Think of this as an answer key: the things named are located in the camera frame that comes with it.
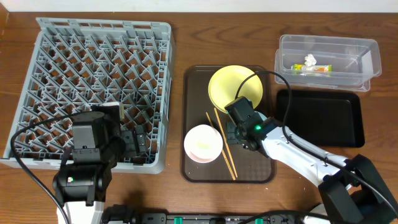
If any white cup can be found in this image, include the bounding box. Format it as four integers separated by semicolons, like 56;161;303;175
183;124;223;158

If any yellow plate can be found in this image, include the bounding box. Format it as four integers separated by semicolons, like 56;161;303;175
208;65;263;113

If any green snack wrapper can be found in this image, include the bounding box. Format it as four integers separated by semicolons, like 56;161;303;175
291;64;333;76

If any white tissue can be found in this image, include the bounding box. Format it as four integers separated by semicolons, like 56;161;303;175
305;54;317;67

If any light blue bowl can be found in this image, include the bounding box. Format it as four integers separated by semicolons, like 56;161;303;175
257;112;267;121

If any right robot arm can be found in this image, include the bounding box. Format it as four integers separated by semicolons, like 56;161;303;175
225;96;397;223

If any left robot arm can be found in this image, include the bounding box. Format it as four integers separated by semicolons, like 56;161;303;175
53;106;147;223

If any grey dishwasher rack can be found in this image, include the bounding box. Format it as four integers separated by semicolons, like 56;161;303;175
11;17;175;174

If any wooden chopstick right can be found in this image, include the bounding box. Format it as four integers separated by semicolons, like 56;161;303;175
213;108;238;180

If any wooden chopstick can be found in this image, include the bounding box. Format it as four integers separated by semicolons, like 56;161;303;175
213;108;238;180
206;112;236;180

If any brown serving tray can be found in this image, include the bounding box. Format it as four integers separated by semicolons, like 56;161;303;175
181;65;276;184

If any wooden chopstick left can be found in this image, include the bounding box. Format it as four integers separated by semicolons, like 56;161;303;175
206;112;236;180

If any pink bowl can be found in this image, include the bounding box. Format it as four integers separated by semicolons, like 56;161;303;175
185;149;221;164

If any black tray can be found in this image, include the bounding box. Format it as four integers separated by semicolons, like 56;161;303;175
286;90;365;147

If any clear plastic bin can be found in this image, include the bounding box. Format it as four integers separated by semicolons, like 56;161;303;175
274;34;382;92

